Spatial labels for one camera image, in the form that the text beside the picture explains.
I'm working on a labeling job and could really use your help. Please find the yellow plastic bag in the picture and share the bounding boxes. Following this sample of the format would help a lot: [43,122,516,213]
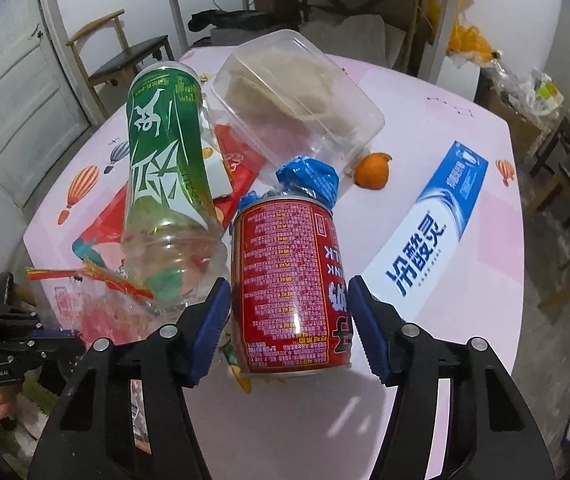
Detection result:
[421,0,496,66]

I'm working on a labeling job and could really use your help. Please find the blue toothpaste box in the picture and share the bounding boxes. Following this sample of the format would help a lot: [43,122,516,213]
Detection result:
[362,141,488,320]

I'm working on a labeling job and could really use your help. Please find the green plastic bottle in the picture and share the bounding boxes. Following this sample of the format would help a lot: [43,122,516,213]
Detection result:
[122,61,227,318]

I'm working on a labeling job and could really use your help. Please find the clear plastic food container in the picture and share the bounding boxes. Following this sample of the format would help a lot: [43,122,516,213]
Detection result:
[206,29,385,195]

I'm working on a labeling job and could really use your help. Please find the red drink can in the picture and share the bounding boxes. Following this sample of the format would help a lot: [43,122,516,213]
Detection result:
[231,197,353,376]

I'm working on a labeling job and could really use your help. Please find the person left hand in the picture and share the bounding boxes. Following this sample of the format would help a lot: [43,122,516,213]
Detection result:
[0,382,23,421]

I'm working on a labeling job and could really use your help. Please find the clear zip bag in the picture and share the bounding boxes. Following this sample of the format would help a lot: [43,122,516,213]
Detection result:
[26,261,166,346]

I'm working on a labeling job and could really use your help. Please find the cardboard box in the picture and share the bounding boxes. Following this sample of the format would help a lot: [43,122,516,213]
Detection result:
[486,90,542,162]

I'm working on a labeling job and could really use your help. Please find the orange peel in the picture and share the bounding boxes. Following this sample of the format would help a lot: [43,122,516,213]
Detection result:
[353,153,392,191]

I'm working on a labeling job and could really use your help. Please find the red snack bag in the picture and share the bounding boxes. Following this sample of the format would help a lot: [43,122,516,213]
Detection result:
[72,124,265,271]

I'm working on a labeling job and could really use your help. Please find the white door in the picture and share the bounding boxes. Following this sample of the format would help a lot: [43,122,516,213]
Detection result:
[0,0,89,207]

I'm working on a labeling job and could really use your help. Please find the white orange medicine box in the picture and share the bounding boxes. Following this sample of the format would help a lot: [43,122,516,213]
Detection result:
[201,144,233,200]

